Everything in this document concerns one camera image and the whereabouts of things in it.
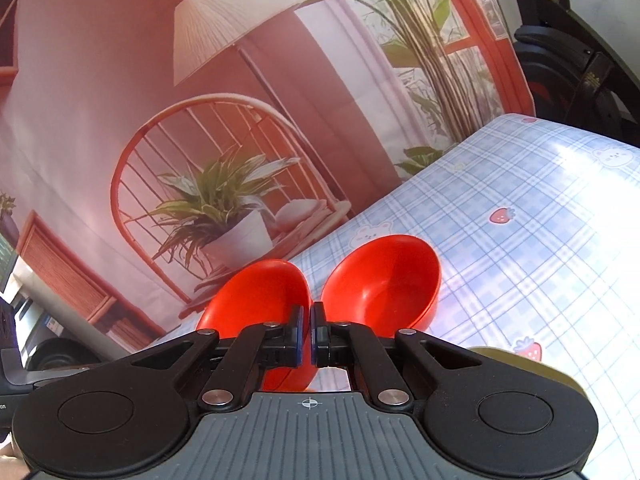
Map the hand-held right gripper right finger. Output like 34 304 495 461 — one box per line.
310 302 497 412

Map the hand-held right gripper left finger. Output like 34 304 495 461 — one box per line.
128 304 306 412

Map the red plastic bowl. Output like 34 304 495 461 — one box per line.
320 234 441 334
195 259 317 393

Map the yellow plastic plate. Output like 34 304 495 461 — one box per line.
468 345 584 397

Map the grey washing machine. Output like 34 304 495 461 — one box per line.
10 255 108 372

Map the plaid printed tablecloth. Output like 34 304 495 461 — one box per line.
150 114 640 480

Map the printed room backdrop cloth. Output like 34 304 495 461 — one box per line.
0 0 537 348

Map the black exercise bike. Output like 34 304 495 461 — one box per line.
491 0 640 148

